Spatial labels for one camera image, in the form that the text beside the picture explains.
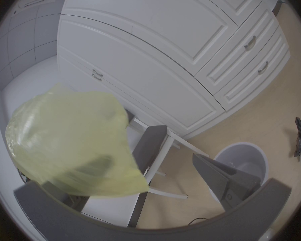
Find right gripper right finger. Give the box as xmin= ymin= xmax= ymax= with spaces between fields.
xmin=192 ymin=153 xmax=262 ymax=212

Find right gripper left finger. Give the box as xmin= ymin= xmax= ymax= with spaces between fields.
xmin=41 ymin=155 xmax=113 ymax=211

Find yellow plastic bag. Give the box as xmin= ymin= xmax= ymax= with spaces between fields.
xmin=5 ymin=83 xmax=150 ymax=198

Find white trash bin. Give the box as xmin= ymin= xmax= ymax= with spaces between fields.
xmin=209 ymin=142 xmax=269 ymax=203

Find white chair grey cushions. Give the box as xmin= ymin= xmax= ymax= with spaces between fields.
xmin=125 ymin=109 xmax=210 ymax=200

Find white wardrobe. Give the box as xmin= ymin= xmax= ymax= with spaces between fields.
xmin=56 ymin=0 xmax=291 ymax=140

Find black cable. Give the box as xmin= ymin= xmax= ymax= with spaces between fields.
xmin=188 ymin=218 xmax=209 ymax=226

